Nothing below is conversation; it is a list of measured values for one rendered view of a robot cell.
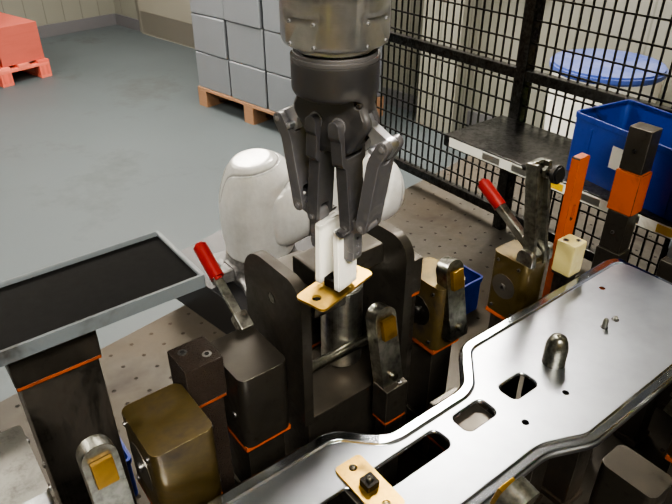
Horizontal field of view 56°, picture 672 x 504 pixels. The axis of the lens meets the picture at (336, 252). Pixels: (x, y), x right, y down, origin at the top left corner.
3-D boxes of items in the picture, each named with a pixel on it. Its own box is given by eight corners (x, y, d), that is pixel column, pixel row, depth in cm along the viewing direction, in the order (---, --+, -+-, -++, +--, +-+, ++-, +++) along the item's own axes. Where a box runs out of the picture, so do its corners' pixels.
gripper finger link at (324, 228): (320, 225, 60) (314, 223, 61) (320, 284, 64) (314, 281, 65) (339, 213, 62) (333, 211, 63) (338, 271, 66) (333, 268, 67)
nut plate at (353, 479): (406, 503, 69) (407, 496, 68) (380, 522, 67) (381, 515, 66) (359, 454, 75) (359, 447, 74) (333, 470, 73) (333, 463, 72)
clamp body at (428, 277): (420, 465, 110) (439, 293, 91) (380, 428, 118) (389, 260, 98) (446, 447, 114) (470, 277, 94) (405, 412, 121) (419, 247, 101)
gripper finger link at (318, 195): (317, 119, 54) (305, 113, 54) (311, 227, 60) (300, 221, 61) (345, 106, 56) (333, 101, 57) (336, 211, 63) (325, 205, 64)
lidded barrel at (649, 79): (649, 184, 364) (685, 61, 326) (608, 220, 328) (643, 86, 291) (556, 156, 397) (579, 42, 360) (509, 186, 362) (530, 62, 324)
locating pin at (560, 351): (553, 381, 87) (562, 344, 84) (534, 368, 90) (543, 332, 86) (567, 371, 89) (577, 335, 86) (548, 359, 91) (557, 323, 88)
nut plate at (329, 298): (323, 313, 61) (323, 303, 61) (294, 298, 63) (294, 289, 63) (373, 274, 67) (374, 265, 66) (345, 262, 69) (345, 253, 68)
